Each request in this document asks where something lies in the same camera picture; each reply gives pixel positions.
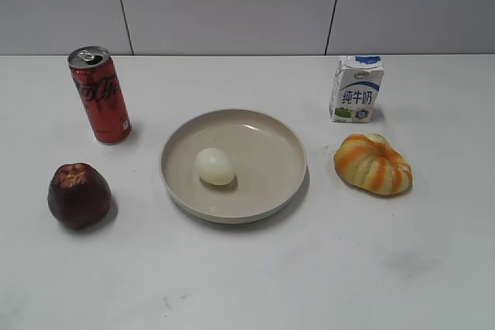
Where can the beige round plate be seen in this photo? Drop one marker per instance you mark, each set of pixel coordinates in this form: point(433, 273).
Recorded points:
point(269, 160)

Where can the dark red wax apple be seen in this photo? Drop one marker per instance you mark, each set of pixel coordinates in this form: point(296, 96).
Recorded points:
point(78, 196)

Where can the red cola can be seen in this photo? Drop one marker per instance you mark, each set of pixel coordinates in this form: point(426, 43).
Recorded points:
point(93, 72)

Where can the orange striped bread bun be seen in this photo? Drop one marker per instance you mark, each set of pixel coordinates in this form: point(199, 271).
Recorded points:
point(370, 163)

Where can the white blue milk carton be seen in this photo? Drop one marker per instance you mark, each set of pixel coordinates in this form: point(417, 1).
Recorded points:
point(356, 85)

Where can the white egg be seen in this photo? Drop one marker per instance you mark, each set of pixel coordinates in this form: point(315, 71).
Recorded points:
point(214, 167)

